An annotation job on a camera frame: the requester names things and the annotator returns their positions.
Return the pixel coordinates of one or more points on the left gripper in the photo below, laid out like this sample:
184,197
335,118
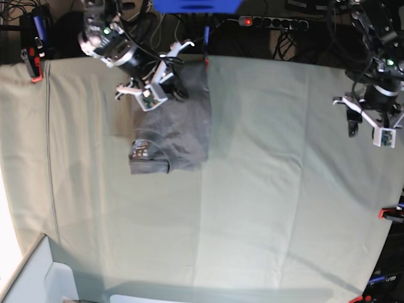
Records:
379,95

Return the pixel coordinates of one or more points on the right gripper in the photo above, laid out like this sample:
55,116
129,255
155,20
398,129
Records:
145,70

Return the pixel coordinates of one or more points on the grey t-shirt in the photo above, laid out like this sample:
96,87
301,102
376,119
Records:
176,135

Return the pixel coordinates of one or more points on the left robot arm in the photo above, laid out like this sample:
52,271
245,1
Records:
381,25

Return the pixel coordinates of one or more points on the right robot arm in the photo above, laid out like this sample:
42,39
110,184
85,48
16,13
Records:
119,43

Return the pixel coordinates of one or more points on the red clamp top centre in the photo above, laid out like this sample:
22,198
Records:
205,43

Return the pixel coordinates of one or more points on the red clamp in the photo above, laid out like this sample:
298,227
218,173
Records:
361,299
33,38
205,43

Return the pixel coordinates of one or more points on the blue box top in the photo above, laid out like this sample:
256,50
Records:
197,6

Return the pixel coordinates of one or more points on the black power strip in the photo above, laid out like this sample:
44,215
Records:
273,23

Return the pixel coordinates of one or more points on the red clamp right edge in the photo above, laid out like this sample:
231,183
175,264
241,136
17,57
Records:
394,214

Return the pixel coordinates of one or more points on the pale green table cloth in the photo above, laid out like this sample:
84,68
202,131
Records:
284,210

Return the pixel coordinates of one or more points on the black round base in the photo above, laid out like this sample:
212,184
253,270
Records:
66,31

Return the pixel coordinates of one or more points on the red clamp top left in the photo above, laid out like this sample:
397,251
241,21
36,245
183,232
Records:
33,38

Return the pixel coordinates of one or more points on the red clamp bottom right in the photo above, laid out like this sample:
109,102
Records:
361,299

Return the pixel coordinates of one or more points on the white bin lower left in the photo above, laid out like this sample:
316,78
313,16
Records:
38,278

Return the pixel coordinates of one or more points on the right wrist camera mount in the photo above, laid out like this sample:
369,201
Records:
149,101

